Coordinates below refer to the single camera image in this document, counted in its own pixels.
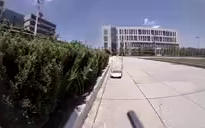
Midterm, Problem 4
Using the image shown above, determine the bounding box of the white pole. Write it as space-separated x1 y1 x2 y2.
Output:
33 0 44 36

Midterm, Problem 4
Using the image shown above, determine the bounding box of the lamp post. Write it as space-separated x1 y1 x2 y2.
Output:
195 35 202 50

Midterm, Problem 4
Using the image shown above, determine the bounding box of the white vehicle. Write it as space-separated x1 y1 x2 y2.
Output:
110 67 123 79

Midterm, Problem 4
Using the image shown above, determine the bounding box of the pale concrete slab pavement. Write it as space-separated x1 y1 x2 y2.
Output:
81 55 205 128

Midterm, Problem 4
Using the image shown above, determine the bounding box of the grey striped building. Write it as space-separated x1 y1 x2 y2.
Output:
23 13 58 38

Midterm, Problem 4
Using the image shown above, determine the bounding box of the grass strip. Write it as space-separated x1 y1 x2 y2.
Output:
136 56 205 71

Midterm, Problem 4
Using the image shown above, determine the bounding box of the row of trees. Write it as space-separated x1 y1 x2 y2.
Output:
178 47 205 58

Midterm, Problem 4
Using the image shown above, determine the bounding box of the robot's own part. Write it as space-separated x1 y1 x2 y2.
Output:
126 110 145 128

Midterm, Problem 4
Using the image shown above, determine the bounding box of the grey concrete kerb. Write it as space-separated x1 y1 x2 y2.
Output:
61 61 112 128

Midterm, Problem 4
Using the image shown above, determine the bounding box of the tall green hedge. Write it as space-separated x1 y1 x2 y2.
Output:
0 22 111 128

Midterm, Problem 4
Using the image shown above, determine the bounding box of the white multi-storey building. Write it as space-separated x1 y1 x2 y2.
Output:
101 24 180 56

